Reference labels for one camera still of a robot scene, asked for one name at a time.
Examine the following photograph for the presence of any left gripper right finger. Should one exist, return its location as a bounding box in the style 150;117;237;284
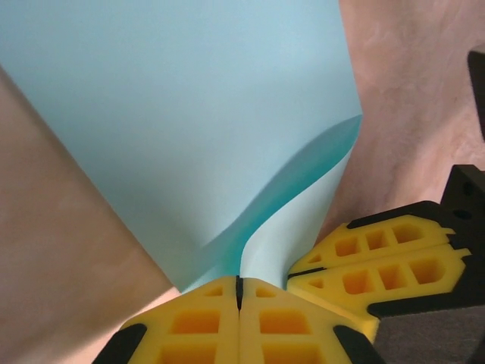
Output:
239;278;386;364

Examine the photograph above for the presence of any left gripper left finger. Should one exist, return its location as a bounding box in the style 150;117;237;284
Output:
92;275;242;364

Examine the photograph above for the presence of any light blue paper sheet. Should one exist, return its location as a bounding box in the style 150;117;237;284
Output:
0;0;365;295

